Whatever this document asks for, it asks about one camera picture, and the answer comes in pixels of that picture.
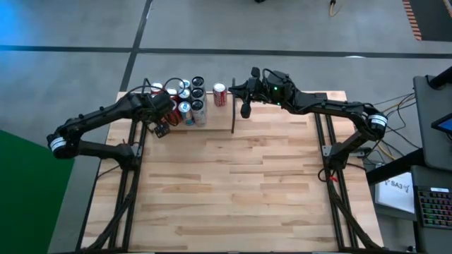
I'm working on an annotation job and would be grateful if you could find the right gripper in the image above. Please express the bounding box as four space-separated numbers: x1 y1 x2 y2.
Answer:
227 66 297 120

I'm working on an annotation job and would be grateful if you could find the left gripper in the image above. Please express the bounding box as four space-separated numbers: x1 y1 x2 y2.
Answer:
139 90 177 139

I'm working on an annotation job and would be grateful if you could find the red cola can white script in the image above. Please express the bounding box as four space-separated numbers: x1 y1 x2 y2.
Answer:
213 82 228 107

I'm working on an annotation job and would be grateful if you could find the black shelf divider plate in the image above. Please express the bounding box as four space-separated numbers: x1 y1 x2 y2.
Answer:
230 78 237 134

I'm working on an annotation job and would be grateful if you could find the green floor mat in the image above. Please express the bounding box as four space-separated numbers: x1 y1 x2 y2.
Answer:
0 128 76 254

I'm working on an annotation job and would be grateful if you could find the black desk bar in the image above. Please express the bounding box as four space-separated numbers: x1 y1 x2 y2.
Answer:
365 147 427 185

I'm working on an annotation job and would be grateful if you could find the white SA3 label sheet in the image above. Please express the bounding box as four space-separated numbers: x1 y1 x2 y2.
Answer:
374 171 417 215

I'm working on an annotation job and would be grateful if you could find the black monitor pole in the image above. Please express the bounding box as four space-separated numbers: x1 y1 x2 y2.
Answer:
425 66 452 90

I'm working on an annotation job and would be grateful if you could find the black mat orange striped edge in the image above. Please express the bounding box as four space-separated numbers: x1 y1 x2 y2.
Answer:
402 0 452 42

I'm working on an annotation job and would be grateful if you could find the small display screen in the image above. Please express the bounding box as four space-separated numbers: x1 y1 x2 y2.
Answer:
430 112 452 135

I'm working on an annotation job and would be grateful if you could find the dark grey desk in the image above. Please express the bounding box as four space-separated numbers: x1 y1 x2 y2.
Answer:
409 164 452 254

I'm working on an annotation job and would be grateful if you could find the backlit computer keyboard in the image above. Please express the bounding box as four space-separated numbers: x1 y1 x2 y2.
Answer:
413 185 452 230

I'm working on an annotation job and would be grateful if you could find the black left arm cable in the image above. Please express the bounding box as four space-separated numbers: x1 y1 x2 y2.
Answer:
126 76 187 107

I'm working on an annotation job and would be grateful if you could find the black aluminium rig frame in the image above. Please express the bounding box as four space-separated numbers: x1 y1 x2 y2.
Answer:
76 77 382 253

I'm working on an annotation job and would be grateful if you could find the yellow floor cable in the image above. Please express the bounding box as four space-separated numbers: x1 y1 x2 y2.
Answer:
328 0 342 18

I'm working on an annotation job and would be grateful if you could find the thin dark rig cable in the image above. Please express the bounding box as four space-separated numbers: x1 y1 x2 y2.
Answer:
370 92 417 109

